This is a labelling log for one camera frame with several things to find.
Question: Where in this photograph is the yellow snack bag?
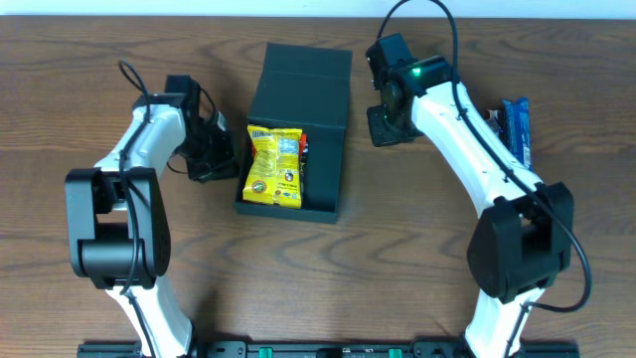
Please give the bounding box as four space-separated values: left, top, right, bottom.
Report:
242 124 302 209

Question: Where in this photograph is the red candy bag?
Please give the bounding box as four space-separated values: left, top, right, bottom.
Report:
299 133 309 193

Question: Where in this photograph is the dark green box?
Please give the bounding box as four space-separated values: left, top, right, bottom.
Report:
235 43 352 224

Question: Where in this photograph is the blue cookie roll pack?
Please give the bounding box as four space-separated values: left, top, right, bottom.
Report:
502 97 533 171

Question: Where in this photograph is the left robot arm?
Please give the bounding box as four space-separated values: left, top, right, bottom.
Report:
65 75 239 357

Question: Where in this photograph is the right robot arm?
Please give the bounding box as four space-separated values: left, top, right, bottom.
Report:
367 55 578 357

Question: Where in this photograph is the dark navy chocolate bar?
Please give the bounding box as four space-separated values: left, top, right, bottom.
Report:
486 109 504 138

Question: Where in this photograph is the black mounting rail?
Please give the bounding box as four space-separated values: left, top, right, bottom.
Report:
77 340 580 358

